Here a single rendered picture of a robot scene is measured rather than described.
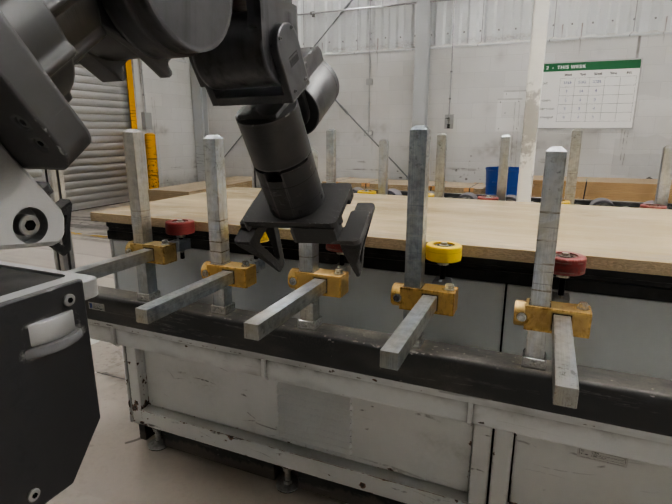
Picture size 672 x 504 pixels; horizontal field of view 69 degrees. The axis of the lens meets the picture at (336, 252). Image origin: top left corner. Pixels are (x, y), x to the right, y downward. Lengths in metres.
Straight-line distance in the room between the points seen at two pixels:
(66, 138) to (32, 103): 0.02
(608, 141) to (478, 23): 2.58
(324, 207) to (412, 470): 1.19
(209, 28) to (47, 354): 0.25
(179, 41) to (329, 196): 0.25
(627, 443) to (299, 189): 0.89
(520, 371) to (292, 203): 0.70
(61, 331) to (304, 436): 1.30
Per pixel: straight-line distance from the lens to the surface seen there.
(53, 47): 0.25
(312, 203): 0.47
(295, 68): 0.42
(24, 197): 0.25
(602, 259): 1.16
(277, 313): 0.91
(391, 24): 8.66
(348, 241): 0.47
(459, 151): 8.23
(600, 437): 1.16
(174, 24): 0.29
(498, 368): 1.05
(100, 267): 1.26
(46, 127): 0.22
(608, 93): 8.15
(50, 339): 0.41
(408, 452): 1.54
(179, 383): 1.86
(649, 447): 1.17
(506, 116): 8.15
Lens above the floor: 1.16
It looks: 14 degrees down
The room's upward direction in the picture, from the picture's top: straight up
